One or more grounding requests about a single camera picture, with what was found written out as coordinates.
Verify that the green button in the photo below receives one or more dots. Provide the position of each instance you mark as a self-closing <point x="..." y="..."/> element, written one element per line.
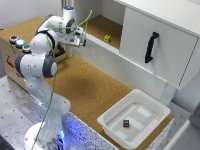
<point x="26" y="47"/>

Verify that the red button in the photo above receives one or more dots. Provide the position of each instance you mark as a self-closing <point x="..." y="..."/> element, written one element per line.
<point x="14" y="38"/>

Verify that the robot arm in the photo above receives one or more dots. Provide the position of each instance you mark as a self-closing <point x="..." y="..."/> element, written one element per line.
<point x="36" y="66"/>

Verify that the blue button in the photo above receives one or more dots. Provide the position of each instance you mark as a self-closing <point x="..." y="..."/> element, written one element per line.
<point x="20" y="42"/>

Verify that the purple block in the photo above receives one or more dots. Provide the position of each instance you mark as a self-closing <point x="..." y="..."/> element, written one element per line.
<point x="126" y="123"/>

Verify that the wooden drawer box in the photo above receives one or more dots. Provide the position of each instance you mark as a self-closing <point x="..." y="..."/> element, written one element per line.
<point x="20" y="28"/>

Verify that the white plastic box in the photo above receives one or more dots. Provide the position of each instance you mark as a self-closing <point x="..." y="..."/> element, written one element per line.
<point x="150" y="113"/>

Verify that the white cabinet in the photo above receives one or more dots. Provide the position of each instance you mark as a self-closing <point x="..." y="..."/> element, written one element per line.
<point x="103" y="60"/>

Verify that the yellow block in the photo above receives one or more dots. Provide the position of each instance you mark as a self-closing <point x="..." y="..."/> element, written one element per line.
<point x="107" y="38"/>

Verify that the white sliding door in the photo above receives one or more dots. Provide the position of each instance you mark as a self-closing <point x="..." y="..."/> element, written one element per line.
<point x="166" y="50"/>

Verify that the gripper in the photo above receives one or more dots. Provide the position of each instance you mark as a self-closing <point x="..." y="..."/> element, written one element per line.
<point x="75" y="37"/>

